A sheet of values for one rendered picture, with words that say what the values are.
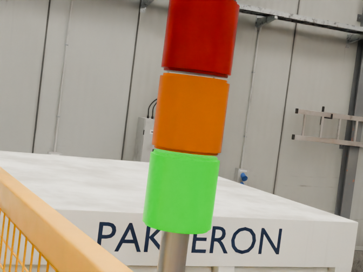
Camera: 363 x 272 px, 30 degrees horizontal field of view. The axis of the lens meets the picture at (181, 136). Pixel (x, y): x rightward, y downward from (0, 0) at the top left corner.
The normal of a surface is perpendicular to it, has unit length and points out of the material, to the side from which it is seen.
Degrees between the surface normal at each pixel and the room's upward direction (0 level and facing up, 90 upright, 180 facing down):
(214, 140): 90
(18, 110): 90
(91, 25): 90
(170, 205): 90
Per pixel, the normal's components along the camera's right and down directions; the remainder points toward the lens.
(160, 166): -0.67, -0.04
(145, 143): 0.36, 0.10
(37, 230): -0.90, -0.09
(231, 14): 0.73, 0.13
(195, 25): -0.22, 0.03
